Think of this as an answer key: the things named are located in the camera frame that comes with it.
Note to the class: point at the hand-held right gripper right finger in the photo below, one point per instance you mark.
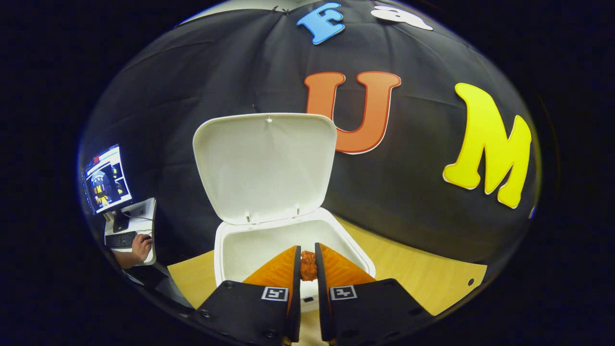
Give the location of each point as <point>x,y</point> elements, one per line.
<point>365,312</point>

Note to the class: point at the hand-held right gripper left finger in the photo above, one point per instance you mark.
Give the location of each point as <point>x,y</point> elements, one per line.
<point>266,317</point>

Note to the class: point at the orange paper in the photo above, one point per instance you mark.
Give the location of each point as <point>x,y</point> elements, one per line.
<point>308,266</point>

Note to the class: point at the white desktop garbage bin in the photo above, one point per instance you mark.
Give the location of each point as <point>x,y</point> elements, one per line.
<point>264,168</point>

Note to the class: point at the wooden desktop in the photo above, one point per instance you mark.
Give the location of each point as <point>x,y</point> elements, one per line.
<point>408,283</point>

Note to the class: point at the white side desk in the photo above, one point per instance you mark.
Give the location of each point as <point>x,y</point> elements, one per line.
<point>144,211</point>

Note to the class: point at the black keyboard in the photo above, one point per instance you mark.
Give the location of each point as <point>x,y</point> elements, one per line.
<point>121,239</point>

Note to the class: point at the computer monitor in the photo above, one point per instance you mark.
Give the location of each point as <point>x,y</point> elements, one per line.
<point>106,180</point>

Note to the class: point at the black backdrop cloth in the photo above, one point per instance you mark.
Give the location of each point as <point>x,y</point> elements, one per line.
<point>192,72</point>

